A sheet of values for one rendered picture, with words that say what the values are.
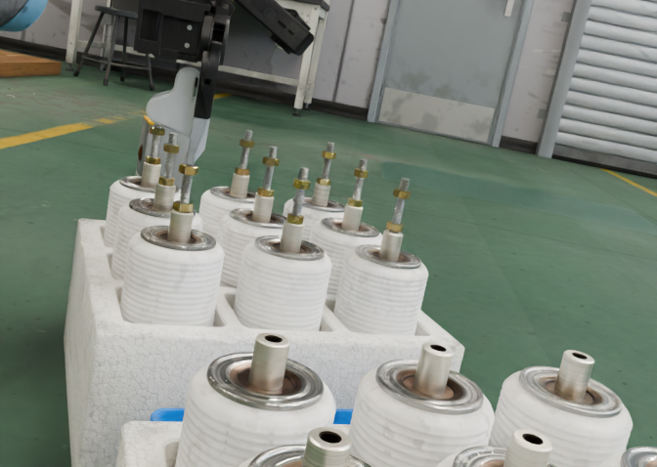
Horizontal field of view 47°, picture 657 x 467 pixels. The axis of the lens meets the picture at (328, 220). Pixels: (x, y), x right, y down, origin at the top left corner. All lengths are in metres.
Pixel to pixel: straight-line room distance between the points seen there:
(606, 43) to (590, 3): 0.31
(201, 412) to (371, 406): 0.11
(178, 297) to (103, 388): 0.11
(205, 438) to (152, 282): 0.30
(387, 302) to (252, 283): 0.15
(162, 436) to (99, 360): 0.18
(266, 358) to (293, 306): 0.30
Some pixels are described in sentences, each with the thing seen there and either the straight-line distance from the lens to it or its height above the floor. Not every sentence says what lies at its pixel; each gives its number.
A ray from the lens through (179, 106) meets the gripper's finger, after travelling 0.73.
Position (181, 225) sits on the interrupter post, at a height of 0.27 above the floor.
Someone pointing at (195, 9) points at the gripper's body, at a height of 0.48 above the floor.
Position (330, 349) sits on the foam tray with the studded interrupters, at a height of 0.17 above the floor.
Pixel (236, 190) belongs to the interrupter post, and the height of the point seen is 0.26.
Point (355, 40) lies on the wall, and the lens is 5.74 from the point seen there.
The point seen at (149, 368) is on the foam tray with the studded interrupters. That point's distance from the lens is 0.74.
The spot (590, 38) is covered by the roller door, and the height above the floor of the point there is 0.88.
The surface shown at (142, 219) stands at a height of 0.25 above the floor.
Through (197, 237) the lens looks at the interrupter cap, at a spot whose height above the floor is 0.25.
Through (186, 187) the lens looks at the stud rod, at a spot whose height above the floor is 0.31.
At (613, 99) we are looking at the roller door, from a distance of 5.92.
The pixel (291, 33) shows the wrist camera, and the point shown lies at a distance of 0.74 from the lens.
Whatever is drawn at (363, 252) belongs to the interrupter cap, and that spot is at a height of 0.25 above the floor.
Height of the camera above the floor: 0.46
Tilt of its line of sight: 13 degrees down
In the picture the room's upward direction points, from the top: 11 degrees clockwise
